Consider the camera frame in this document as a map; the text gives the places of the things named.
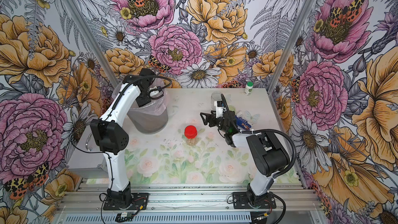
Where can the aluminium corner post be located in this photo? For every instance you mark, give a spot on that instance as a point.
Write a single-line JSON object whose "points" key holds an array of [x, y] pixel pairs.
{"points": [[82, 24], [301, 19]]}

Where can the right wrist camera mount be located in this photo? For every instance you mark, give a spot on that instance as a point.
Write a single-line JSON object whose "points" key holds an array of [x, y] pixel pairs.
{"points": [[220, 107]]}

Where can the white bottle green cap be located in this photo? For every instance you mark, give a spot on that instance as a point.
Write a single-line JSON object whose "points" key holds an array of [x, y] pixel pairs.
{"points": [[248, 88]]}

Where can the aluminium rail frame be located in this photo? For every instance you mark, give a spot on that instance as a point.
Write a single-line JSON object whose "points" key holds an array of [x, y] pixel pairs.
{"points": [[192, 204]]}

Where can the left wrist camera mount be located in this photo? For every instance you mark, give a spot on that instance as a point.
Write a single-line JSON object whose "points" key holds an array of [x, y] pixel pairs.
{"points": [[155, 93]]}

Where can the red lid peanut jar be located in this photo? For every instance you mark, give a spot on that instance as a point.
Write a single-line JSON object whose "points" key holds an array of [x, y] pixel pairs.
{"points": [[190, 134]]}

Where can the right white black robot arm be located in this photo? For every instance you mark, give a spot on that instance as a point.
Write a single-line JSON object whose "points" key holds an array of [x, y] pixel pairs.
{"points": [[269, 155]]}

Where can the left aluminium corner post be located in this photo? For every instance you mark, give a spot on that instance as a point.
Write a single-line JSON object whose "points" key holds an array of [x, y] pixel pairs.
{"points": [[82, 24]]}

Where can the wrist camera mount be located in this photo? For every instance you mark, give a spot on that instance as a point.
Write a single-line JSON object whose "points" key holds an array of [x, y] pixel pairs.
{"points": [[155, 93], [220, 107]]}

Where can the right aluminium corner post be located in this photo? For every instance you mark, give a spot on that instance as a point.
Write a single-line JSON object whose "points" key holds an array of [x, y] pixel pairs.
{"points": [[301, 19]]}

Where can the green lid peanut jar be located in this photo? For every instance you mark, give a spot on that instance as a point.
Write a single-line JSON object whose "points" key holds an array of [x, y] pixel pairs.
{"points": [[215, 97]]}

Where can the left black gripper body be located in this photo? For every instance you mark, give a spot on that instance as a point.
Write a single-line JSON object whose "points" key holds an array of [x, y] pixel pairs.
{"points": [[141, 98]]}

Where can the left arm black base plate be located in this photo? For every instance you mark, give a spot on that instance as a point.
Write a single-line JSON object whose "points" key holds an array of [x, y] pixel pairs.
{"points": [[125, 201]]}

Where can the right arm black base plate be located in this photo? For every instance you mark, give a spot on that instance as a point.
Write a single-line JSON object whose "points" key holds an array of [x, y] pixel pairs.
{"points": [[246, 200]]}

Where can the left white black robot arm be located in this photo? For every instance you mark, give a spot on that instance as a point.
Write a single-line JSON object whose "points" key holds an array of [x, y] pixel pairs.
{"points": [[112, 139]]}

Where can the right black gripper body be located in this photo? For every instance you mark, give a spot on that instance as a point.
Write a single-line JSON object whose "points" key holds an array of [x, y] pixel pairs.
{"points": [[221, 126]]}

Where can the mesh bin with pink bag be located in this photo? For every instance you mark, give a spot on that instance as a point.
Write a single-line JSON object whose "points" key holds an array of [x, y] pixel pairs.
{"points": [[148, 119]]}

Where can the blue gauze bandage packet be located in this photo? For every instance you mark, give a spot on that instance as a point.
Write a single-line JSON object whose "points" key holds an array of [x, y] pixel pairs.
{"points": [[243, 124]]}

